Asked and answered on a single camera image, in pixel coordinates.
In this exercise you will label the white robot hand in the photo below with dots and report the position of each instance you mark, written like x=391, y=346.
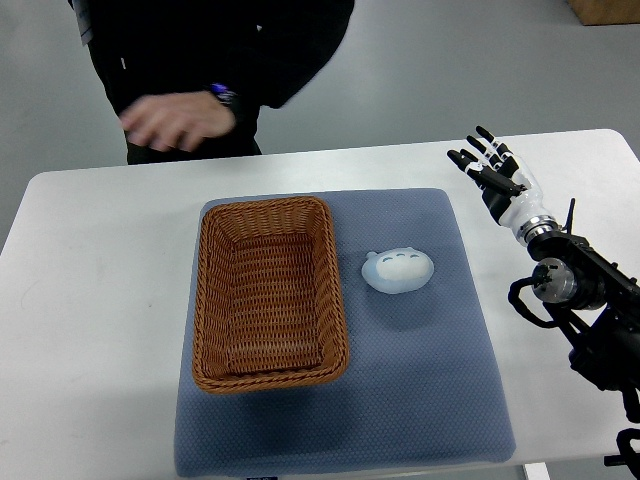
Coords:
x=523, y=214

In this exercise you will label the blue plush toy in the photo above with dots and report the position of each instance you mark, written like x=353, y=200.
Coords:
x=397, y=271

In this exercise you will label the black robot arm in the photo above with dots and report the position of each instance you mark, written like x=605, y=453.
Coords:
x=572, y=287

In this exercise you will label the brown wicker basket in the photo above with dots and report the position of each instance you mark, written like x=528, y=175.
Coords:
x=268, y=310

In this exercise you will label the person's bare hand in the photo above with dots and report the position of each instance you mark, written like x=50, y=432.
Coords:
x=180, y=121

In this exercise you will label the brown cardboard box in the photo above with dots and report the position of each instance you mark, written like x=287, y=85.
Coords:
x=606, y=12

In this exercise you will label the person in black clothes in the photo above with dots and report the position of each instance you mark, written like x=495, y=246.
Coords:
x=265, y=51

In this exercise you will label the blue textured mat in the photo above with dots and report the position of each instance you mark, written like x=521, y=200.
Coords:
x=422, y=387

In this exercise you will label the blue wristwatch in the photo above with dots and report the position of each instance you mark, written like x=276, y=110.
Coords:
x=223, y=93

